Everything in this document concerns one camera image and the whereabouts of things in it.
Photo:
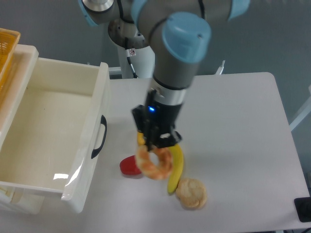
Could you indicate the white open upper drawer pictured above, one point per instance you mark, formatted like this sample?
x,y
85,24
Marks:
x,y
49,144

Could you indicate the pale round donut bun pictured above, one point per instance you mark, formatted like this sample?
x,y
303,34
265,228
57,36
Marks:
x,y
191,193

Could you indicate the yellow bell pepper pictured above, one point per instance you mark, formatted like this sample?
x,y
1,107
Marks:
x,y
140,139

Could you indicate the yellow banana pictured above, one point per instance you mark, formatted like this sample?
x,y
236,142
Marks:
x,y
178,166

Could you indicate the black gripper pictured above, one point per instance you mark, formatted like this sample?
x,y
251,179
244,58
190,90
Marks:
x,y
157,122

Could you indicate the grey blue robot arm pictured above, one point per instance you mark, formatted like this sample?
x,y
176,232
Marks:
x,y
178,32

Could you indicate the white drawer cabinet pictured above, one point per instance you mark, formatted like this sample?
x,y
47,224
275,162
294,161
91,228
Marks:
x,y
15,198

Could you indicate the black device at edge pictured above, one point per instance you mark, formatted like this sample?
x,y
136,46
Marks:
x,y
303,208

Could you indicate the red bell pepper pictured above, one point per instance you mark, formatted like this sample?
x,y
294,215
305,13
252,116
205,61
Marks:
x,y
128,166

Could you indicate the golden ring donut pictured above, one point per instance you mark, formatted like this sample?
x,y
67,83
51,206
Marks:
x,y
156,164

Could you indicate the black drawer handle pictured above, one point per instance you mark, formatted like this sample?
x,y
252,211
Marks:
x,y
101,137

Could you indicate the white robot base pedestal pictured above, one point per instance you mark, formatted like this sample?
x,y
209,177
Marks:
x,y
136,58

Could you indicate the yellow woven basket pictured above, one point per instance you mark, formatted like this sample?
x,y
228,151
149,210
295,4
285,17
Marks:
x,y
8,42

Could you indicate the white table frame bracket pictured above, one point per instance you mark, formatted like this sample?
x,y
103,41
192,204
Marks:
x,y
301,114

